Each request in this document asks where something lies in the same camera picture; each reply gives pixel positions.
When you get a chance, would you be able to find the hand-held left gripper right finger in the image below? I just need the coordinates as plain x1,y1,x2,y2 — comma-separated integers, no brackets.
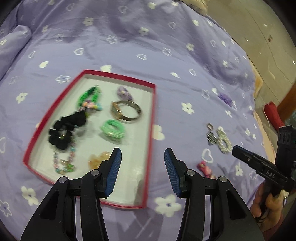
164,148,265,241

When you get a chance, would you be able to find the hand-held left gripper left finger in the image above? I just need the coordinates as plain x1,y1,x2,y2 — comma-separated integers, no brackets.
20,147,122,241

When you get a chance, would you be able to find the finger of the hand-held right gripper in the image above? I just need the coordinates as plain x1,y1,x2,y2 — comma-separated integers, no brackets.
232,145,289,186

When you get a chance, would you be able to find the amber hair claw clip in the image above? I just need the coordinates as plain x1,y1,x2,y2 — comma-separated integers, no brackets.
89,151,113,171

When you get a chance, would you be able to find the pink heart hair clip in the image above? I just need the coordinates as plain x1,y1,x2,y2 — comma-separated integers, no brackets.
197,161,217,179

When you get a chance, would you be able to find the mint green hair tie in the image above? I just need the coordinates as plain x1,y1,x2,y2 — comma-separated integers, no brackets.
100,119,127,140

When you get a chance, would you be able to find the colourful bead necklace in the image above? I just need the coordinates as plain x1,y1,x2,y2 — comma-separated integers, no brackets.
52,137,77,176

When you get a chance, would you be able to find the silver chain earring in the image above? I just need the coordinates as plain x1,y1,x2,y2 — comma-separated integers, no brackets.
206,123,219,145

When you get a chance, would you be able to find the red jewelry box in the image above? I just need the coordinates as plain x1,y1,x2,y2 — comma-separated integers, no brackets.
23,70,156,209

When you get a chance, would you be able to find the black scrunchie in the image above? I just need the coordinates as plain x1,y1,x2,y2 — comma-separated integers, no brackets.
48,110,87,149

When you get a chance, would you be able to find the pastel candy bead bracelet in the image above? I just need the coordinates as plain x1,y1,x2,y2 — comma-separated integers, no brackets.
79,101,103,112

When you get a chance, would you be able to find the green woven bracelet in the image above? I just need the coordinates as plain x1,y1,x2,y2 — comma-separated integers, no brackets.
77,86,102,109

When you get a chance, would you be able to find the person's right hand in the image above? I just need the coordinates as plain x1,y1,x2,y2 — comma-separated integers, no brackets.
251,183,288,232

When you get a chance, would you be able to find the red cloth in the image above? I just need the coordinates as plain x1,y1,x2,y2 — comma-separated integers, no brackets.
265,102,284,128

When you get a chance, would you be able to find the purple fabric flower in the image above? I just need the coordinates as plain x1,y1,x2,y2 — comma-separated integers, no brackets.
217,92,233,105

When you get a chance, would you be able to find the purple flower print blanket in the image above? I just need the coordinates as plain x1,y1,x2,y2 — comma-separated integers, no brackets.
0,0,276,241

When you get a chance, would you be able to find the purple flower print pillow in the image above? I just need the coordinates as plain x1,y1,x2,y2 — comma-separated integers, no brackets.
0,24,32,80

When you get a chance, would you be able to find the white cable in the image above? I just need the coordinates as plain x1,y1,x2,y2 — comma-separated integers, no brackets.
264,105,278,131

